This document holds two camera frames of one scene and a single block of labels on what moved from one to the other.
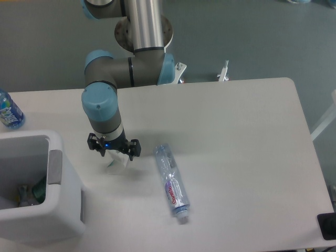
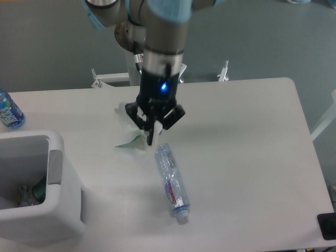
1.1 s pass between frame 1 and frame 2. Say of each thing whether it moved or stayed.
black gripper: moved
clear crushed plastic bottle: stayed
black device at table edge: stayed
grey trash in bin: stayed
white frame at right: stayed
